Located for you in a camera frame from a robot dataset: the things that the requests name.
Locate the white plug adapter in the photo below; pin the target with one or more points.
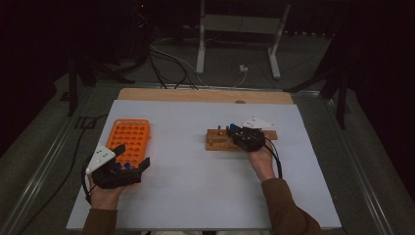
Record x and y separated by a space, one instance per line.
243 68

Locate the person's left hand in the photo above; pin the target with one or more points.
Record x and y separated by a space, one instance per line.
104 197

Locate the white board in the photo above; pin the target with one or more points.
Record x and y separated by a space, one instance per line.
195 192

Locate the blue-capped test tube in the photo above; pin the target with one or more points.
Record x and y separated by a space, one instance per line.
128 165
233 126
117 165

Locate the black stand with angled legs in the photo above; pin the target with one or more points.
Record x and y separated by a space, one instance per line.
341 104
72 88

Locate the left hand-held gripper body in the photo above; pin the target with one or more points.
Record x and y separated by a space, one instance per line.
99 158

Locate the person's right hand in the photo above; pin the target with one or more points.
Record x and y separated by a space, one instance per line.
262 163

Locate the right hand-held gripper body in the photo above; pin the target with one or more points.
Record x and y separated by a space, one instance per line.
251 140

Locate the orange plastic tube rack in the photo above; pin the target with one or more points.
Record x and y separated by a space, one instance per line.
130 137

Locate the grey metal stand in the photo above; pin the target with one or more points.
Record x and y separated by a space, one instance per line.
241 24

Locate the metal floor rail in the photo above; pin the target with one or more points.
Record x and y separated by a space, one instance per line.
42 169
359 176

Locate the wooden test tube rack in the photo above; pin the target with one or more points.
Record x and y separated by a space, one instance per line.
218 143

